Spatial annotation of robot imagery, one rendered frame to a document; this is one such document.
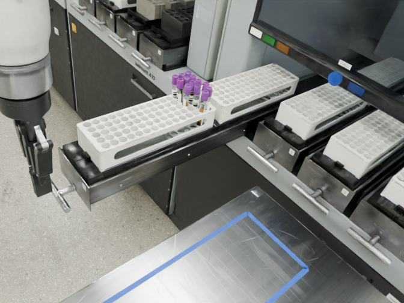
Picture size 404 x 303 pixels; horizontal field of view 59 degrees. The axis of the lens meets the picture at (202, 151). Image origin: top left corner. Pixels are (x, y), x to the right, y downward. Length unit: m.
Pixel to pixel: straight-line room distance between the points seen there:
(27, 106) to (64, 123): 1.61
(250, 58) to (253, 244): 0.58
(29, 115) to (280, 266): 0.46
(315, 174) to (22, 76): 0.63
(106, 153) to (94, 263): 0.91
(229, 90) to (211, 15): 0.28
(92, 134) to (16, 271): 0.95
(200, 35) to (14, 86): 0.72
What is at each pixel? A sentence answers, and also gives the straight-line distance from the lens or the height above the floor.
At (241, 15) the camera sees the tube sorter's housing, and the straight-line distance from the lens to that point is 1.03.
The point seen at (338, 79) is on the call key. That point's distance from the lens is 0.83.
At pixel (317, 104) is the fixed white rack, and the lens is 0.96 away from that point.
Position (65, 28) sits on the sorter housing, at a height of 0.57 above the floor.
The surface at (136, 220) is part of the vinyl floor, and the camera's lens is 1.67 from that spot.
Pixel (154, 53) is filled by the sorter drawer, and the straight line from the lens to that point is 1.23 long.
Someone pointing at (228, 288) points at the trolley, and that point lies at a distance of 0.59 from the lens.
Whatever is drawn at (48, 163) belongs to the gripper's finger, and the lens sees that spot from 0.66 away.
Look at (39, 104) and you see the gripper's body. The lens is 0.59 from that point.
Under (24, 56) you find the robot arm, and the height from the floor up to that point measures 1.08.
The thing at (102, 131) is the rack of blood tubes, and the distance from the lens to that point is 0.74.
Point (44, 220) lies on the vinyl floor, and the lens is 1.71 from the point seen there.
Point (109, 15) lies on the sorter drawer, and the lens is 1.45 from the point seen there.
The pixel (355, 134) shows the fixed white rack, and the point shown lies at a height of 0.86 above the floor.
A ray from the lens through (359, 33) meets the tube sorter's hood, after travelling 0.82.
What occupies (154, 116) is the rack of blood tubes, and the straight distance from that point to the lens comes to 0.79.
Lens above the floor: 1.32
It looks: 41 degrees down
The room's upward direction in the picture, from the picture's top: 11 degrees clockwise
